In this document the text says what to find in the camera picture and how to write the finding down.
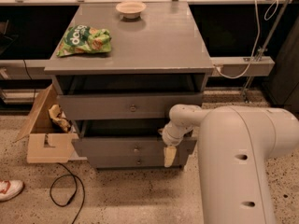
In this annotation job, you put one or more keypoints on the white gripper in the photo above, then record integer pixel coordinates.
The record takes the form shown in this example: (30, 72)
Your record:
(170, 138)

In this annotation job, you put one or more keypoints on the grey top drawer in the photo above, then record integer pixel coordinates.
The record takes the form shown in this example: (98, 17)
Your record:
(124, 106)

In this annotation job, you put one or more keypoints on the beige bowl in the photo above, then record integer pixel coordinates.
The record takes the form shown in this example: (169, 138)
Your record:
(131, 9)

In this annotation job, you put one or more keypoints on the grey wall rail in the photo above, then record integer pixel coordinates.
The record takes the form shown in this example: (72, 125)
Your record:
(229, 66)

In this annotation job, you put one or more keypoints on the grey drawer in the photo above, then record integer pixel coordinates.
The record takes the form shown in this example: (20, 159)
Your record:
(120, 137)
(111, 162)
(124, 106)

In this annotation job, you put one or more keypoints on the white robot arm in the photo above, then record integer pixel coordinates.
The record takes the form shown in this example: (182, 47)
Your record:
(233, 143)

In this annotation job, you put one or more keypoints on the grey drawer cabinet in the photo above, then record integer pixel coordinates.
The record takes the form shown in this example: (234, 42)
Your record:
(160, 52)

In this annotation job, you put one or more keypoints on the metal stand pole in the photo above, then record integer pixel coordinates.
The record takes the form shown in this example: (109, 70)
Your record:
(262, 50)

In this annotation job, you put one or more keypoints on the green chip bag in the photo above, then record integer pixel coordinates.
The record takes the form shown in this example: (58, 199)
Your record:
(83, 39)

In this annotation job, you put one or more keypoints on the dark cabinet at right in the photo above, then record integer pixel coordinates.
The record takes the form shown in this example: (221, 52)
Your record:
(282, 86)

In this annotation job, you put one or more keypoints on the open cardboard box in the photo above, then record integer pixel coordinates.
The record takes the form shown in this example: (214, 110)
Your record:
(47, 142)

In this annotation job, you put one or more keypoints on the grey bottom drawer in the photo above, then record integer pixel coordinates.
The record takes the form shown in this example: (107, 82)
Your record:
(111, 162)

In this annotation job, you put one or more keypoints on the white red sneaker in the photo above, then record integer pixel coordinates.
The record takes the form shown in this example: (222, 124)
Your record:
(10, 189)

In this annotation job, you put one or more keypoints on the crumpled brown paper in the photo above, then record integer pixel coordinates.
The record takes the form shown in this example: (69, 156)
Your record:
(55, 114)

